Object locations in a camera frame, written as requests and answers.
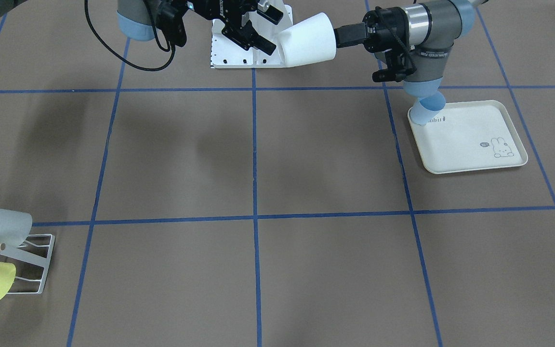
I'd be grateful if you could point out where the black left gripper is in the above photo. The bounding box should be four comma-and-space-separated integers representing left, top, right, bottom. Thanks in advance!
333, 7, 409, 53

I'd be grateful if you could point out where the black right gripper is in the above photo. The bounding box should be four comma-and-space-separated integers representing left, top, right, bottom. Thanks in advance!
155, 0, 284, 55

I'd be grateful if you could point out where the pale green plastic cup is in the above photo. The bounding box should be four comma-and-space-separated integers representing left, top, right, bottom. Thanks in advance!
276, 13, 337, 68

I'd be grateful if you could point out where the blue plastic cup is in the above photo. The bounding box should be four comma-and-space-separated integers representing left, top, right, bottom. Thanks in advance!
409, 92, 446, 126

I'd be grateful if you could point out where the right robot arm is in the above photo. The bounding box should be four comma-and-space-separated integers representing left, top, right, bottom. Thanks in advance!
117, 0, 284, 55

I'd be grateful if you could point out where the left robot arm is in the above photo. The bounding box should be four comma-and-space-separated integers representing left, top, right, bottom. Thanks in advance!
333, 0, 482, 99

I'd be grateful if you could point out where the cream plastic tray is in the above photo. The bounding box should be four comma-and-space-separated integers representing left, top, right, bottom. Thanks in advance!
407, 100, 529, 175

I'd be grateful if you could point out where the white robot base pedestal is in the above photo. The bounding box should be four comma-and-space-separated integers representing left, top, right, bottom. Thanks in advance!
210, 0, 293, 69

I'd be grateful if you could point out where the white wire cup rack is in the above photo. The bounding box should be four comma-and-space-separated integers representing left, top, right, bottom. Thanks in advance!
0, 234, 55, 299

